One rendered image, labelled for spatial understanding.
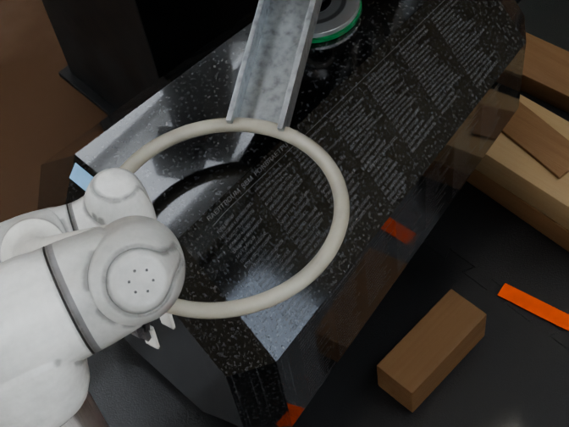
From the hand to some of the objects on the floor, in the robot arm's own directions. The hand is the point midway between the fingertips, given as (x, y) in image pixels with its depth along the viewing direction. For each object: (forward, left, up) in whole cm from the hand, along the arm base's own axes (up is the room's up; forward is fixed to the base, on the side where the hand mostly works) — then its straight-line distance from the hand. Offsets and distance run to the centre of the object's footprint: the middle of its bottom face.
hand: (157, 325), depth 195 cm
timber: (-22, -55, -86) cm, 104 cm away
